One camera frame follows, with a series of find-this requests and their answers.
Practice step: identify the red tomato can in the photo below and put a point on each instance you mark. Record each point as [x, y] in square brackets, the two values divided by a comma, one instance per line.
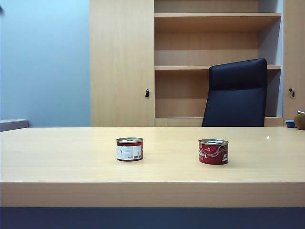
[129, 150]
[213, 153]

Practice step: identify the black cabinet door key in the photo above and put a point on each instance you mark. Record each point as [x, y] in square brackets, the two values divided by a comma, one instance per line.
[147, 93]
[292, 92]

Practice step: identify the light wooden shelf cabinet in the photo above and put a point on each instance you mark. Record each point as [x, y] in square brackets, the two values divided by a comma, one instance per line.
[121, 66]

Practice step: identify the black office chair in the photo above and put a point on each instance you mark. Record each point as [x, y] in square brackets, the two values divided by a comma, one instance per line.
[236, 100]

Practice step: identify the brown round fuzzy object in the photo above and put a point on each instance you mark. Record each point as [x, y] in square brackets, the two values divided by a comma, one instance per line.
[300, 122]

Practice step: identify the silver metal piece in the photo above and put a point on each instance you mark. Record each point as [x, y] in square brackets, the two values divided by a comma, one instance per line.
[301, 112]

